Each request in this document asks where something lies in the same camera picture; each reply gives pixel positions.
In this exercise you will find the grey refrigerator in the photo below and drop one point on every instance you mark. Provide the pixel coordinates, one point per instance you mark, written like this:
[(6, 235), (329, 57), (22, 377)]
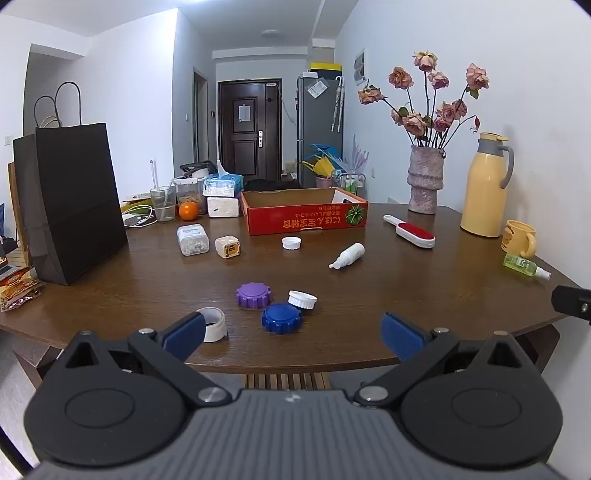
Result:
[(316, 134)]

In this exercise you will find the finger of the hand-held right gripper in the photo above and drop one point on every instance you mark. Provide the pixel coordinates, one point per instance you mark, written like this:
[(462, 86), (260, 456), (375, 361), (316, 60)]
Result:
[(572, 301)]

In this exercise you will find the dark wooden door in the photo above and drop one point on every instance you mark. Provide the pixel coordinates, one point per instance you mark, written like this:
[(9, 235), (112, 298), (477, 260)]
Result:
[(249, 138)]

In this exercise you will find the clear food jar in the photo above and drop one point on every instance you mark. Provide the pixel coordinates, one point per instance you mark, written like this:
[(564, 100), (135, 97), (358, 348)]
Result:
[(189, 191)]

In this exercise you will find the white stick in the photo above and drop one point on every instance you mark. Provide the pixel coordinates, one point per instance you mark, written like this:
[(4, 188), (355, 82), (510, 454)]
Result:
[(153, 173)]

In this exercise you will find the purple feather decoration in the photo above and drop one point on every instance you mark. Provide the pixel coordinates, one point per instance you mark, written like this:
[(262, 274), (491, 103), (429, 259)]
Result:
[(358, 159)]

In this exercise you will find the blue gear-shaped lid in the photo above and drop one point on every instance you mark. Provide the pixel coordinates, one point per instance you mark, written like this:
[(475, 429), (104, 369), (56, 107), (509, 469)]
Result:
[(281, 317)]

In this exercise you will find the white ribbed cap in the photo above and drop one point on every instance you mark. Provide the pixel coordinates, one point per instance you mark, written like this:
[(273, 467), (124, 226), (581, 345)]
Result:
[(303, 300)]

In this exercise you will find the small white yellow box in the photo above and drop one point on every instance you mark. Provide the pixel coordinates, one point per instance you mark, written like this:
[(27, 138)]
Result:
[(227, 246)]

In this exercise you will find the dried pink roses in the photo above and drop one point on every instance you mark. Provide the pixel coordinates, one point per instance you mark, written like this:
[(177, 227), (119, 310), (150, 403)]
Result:
[(445, 110)]

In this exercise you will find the white threaded cap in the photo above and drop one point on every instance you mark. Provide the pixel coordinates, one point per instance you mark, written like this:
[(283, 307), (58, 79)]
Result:
[(291, 243)]

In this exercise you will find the clear glass cup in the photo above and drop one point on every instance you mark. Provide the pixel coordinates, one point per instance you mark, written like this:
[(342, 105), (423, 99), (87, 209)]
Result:
[(163, 205)]

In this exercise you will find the red white lint brush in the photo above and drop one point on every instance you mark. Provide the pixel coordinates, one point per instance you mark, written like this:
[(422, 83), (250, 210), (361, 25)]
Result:
[(415, 232)]

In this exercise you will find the yellow black box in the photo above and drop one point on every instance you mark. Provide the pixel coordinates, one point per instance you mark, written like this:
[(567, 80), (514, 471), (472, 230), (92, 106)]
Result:
[(325, 68)]

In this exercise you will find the black paper bag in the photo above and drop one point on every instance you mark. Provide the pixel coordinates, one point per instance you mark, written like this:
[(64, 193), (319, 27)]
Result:
[(69, 207)]

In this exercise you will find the orange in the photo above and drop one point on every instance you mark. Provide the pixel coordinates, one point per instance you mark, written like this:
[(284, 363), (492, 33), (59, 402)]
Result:
[(188, 211)]

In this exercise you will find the blue tissue pack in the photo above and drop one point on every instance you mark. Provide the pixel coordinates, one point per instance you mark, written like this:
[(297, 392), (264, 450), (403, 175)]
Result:
[(223, 185)]

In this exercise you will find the brown paper bag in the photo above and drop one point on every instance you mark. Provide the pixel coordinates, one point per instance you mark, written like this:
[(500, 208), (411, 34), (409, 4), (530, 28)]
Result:
[(12, 203)]

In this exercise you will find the red cardboard box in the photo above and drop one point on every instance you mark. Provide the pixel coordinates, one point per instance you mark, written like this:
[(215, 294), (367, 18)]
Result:
[(300, 224)]

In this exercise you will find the yellow thermos jug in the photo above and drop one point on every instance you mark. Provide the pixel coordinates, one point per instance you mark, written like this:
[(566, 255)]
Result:
[(485, 189)]

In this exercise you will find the white hollow round cap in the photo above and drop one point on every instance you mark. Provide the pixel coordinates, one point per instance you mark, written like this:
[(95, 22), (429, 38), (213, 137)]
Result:
[(216, 330)]

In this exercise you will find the black and white bag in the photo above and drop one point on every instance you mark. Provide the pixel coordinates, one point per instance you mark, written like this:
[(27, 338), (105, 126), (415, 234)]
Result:
[(196, 168)]

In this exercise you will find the yellow mug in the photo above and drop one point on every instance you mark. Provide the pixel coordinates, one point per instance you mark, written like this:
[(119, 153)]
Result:
[(517, 237)]

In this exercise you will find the white tissue pack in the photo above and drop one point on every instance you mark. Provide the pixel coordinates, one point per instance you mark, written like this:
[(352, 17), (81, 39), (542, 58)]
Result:
[(223, 206)]

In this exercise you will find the blue yellow toy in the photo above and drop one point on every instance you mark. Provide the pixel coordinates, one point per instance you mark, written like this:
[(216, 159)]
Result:
[(323, 164)]

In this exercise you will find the white spray bottle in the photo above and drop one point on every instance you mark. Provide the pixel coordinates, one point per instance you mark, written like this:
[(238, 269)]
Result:
[(351, 254)]

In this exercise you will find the wooden slatted chair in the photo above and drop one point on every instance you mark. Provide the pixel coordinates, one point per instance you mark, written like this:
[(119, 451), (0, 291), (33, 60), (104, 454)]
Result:
[(286, 381)]

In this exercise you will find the white folded umbrella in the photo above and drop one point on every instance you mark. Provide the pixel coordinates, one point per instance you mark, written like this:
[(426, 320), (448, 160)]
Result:
[(338, 104)]

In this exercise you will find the snack packets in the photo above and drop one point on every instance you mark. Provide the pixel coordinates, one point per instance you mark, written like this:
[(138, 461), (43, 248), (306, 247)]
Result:
[(18, 288)]

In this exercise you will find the ceiling light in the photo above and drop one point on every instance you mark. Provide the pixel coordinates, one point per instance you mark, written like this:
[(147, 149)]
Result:
[(270, 33)]

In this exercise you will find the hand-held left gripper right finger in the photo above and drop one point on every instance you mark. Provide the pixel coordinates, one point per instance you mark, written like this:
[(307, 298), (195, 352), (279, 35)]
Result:
[(400, 334)]

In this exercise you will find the purple gear-shaped lid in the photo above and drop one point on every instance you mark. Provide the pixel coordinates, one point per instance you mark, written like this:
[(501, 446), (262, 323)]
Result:
[(252, 295)]

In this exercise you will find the green spray bottle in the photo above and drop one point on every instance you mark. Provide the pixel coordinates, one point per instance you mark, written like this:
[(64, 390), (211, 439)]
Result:
[(519, 263)]

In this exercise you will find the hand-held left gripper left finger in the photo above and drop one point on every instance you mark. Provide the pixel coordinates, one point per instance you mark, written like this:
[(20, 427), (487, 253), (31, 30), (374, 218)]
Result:
[(184, 333)]

